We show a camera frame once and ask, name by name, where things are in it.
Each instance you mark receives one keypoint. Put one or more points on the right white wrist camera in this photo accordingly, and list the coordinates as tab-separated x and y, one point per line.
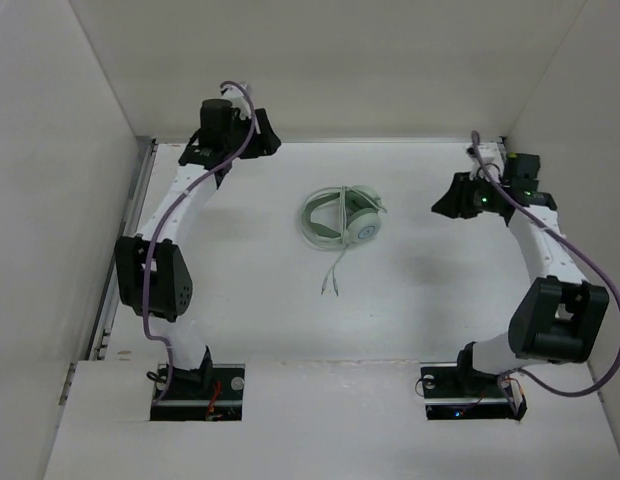
492	162

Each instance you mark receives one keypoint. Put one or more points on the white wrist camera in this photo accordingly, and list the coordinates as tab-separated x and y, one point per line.
239	95
492	162

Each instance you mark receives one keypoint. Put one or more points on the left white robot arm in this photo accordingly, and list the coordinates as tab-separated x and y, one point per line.
153	278

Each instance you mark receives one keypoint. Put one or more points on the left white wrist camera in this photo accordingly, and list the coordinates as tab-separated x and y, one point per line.
239	95

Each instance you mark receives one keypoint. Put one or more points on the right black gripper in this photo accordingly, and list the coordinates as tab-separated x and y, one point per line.
457	201

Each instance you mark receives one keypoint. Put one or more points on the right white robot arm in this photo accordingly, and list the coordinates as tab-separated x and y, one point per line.
560	316

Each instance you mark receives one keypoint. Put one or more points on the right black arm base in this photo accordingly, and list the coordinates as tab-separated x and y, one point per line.
448	398

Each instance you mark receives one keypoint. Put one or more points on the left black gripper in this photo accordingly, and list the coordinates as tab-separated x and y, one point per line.
265	142

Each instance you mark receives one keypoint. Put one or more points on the mint green headphones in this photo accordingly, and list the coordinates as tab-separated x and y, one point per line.
358	217

